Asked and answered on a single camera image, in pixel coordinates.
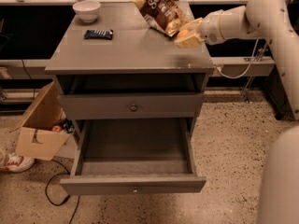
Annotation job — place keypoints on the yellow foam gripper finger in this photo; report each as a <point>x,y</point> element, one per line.
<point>192,25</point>
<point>190,41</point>

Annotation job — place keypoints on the orange fruit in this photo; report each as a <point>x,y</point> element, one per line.
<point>183,33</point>

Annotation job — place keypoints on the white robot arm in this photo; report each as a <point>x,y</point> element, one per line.
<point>269,20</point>

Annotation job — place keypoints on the grey drawer cabinet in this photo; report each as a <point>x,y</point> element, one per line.
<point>138,60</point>

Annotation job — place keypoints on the closed grey top drawer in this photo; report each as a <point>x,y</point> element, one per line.
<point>97,106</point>

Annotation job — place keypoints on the open grey middle drawer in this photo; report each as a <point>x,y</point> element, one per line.
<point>134,156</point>

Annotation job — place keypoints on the brown chip bag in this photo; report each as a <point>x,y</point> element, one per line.
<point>163,15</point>

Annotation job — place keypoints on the blue candy bar wrapper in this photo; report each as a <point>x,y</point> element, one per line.
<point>98,34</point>

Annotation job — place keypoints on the dark grey cabinet at right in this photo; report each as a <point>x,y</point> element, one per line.
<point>275,94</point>

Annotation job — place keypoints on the white ceramic bowl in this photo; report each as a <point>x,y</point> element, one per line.
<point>88,10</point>

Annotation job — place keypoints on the red apple in box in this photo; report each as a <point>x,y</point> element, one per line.
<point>57,128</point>

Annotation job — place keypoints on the open cardboard box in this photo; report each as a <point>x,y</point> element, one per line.
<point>36,139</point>

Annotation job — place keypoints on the white and red sneaker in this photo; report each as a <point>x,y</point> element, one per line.
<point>10,162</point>

